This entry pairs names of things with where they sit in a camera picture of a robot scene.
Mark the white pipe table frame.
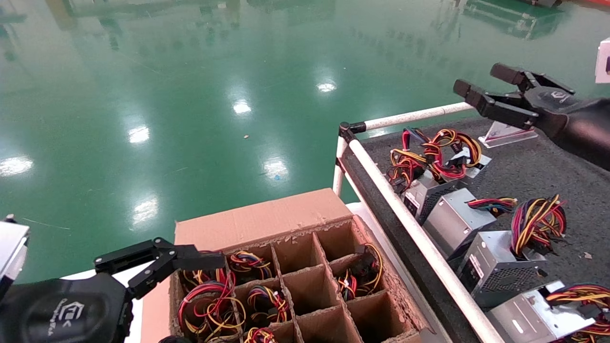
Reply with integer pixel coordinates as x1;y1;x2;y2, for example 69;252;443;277
333;101;506;343

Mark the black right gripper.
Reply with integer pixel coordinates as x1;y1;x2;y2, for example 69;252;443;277
453;63;610;171

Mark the clear acrylic sign stand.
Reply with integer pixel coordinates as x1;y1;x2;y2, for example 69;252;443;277
478;121;539;149

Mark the silver power supply with cables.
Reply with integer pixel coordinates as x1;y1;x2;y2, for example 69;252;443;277
177;281;246;343
243;326;278;343
422;188;519;258
387;128;460;225
422;128;492;191
228;251;274;282
183;250;231;289
486;281;610;343
336;243;383;302
245;285;289;327
457;194;569;310

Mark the cardboard box with dividers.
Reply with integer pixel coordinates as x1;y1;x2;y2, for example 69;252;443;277
141;188;434;343

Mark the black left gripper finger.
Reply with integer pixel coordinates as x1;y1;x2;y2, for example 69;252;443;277
127;245;226;301

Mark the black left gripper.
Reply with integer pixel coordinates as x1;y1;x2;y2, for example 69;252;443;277
0;237;174;343

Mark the dark grey felt mat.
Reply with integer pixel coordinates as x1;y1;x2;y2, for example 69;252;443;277
343;117;610;343

